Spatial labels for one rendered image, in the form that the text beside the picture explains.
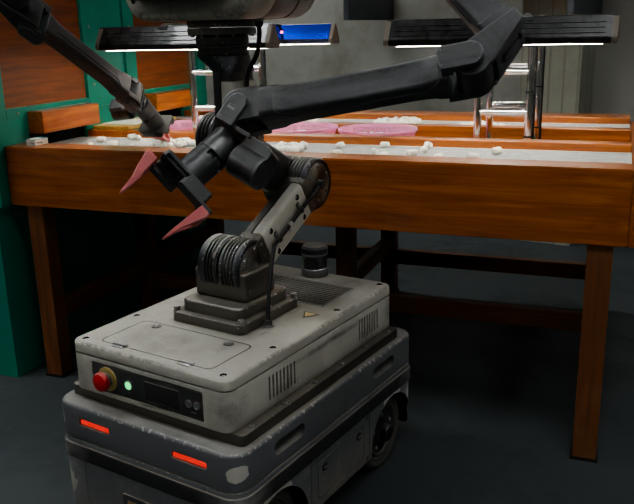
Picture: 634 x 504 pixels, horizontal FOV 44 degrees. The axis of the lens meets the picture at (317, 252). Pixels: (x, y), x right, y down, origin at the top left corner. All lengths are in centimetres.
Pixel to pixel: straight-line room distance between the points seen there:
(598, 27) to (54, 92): 172
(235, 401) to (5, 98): 147
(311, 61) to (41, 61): 250
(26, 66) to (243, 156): 155
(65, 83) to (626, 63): 269
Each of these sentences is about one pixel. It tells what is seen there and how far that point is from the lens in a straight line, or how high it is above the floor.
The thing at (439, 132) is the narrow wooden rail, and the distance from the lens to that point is 275.
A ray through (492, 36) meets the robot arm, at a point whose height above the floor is 107.
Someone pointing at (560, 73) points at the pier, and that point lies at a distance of 408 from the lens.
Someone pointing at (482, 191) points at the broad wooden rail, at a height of 70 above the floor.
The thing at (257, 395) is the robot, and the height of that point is 41.
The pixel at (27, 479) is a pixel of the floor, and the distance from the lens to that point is 222.
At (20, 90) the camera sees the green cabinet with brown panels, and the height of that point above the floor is 93.
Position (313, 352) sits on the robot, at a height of 43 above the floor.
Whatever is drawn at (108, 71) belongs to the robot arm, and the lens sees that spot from 236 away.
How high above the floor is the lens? 109
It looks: 16 degrees down
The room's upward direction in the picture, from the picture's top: 1 degrees counter-clockwise
